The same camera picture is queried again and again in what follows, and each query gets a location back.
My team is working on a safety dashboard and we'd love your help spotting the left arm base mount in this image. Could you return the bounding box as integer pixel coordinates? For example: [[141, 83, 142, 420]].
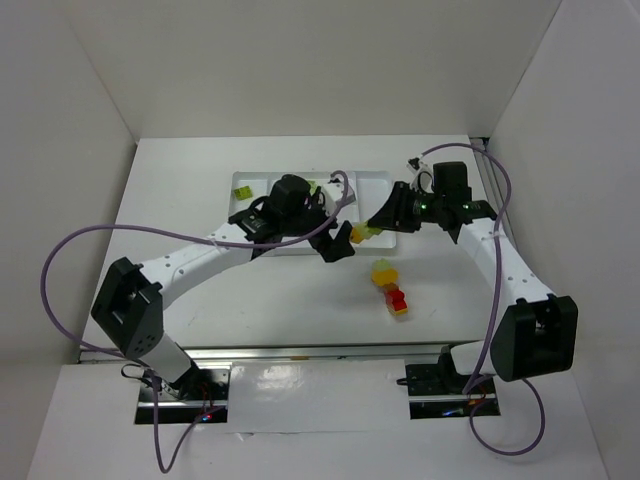
[[120, 363, 231, 425]]

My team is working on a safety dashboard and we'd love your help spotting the red lego brick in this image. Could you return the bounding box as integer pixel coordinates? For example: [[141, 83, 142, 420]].
[[384, 289, 408, 316]]

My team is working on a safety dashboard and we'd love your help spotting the aluminium side rail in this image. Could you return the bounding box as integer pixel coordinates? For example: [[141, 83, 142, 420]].
[[469, 137, 518, 280]]

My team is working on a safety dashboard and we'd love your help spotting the pale green sloped lego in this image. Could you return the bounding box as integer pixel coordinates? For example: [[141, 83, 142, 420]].
[[372, 258, 392, 271]]

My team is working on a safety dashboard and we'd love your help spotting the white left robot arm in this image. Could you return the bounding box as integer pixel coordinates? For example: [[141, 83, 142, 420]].
[[91, 171, 355, 398]]

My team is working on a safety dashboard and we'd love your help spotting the lime green curved lego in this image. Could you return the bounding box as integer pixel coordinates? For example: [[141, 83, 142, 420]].
[[307, 180, 319, 196]]

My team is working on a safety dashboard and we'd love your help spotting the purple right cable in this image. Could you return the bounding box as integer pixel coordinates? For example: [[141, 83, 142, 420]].
[[407, 143, 547, 456]]

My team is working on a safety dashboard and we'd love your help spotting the dark green small lego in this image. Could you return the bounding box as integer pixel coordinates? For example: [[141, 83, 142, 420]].
[[233, 185, 254, 201]]

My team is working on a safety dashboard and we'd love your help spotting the orange face lego brick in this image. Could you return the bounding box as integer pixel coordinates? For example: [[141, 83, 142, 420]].
[[350, 226, 365, 244]]

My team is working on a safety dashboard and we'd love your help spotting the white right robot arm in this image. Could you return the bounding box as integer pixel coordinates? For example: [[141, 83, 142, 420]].
[[368, 162, 578, 392]]

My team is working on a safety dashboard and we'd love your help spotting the pale green lego end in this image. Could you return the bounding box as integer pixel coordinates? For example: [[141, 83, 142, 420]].
[[362, 224, 383, 240]]

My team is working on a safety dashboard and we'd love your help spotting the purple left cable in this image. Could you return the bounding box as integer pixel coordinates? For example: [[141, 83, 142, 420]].
[[39, 168, 350, 474]]

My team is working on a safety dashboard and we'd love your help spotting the aluminium front rail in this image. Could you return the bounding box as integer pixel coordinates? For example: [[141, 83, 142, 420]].
[[77, 337, 476, 366]]

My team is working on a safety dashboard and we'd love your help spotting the white compartment sorting tray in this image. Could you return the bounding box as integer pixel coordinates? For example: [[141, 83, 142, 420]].
[[228, 170, 397, 256]]

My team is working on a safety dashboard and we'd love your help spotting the purple cable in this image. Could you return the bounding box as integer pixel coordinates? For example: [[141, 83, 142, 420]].
[[39, 168, 350, 474], [407, 143, 547, 456]]

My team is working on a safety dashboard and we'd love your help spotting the yellow lego brick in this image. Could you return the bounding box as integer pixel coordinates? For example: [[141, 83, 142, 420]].
[[371, 268, 399, 287]]

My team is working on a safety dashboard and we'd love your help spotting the brown 2x2 lego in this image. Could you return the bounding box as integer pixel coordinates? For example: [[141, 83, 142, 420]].
[[381, 283, 401, 296]]

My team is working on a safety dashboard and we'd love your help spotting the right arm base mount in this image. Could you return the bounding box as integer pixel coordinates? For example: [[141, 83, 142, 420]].
[[396, 364, 501, 420]]

